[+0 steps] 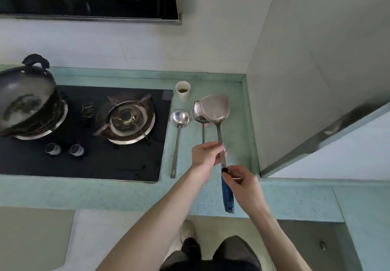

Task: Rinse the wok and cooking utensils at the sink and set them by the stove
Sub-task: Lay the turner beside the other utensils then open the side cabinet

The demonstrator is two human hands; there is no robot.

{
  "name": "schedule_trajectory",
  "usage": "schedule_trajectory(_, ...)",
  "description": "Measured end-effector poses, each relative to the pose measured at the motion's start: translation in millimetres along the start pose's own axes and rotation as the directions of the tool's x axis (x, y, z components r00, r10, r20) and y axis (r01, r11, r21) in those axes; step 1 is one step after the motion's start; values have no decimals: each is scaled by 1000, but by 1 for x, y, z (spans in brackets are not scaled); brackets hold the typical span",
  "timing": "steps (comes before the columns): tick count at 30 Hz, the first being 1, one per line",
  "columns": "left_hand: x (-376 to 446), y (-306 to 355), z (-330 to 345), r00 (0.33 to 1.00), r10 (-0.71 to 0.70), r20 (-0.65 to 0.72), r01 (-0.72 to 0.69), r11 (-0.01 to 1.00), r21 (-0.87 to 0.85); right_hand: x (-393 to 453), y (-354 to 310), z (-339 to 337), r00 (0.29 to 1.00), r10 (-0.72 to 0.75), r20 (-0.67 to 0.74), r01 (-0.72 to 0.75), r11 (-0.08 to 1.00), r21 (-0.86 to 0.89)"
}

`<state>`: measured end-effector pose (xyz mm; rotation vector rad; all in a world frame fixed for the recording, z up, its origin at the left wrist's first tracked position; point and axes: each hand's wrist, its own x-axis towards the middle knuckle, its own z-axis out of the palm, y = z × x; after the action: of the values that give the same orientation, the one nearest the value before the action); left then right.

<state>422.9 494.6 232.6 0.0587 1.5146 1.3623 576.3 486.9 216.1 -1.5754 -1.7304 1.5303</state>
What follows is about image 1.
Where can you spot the small steel ladle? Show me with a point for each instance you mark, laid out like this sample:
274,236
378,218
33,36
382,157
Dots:
179,118

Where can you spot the person's left hand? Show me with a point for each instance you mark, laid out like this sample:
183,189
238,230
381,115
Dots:
204,158

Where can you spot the person's left fingers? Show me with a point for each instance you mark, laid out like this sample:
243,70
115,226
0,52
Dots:
217,150

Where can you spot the silver stove knob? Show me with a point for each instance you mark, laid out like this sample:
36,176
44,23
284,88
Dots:
76,150
53,149

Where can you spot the black glass gas stove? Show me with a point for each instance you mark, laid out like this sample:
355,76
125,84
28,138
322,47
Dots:
100,161

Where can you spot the dark grey trousers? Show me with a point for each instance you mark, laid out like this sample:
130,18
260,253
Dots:
237,254

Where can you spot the white cup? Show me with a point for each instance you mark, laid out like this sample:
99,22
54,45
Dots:
183,95

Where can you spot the person's right thumb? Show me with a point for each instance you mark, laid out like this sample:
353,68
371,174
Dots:
228,180

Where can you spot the person's right forearm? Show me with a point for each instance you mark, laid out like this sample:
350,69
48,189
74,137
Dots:
277,240

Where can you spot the person's left forearm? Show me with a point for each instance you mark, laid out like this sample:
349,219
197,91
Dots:
158,222

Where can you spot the large steel ladle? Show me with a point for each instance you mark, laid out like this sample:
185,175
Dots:
197,113

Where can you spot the black range hood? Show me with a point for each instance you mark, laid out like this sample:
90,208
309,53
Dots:
91,5

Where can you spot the person's right hand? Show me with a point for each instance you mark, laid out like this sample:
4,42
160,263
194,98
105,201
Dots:
246,188

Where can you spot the grey cabinet door with knob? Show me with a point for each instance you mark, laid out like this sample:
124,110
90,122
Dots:
310,249

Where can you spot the steel gas burner with grate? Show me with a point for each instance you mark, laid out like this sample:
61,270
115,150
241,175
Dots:
126,118

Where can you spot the plain grey cabinet door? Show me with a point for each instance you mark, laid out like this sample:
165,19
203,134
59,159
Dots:
33,237

